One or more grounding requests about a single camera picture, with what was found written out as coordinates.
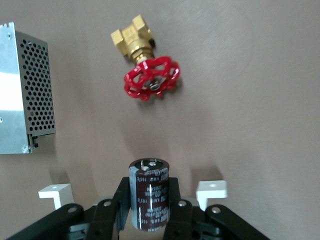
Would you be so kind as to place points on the perforated metal power supply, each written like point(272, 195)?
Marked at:
point(25, 100)

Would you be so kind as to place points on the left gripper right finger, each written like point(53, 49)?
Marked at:
point(187, 220)

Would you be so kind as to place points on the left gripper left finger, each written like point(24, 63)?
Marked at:
point(100, 220)

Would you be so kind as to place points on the small black connector block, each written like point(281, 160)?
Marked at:
point(150, 195)

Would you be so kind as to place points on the brass valve red handwheel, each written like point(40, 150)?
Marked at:
point(150, 75)

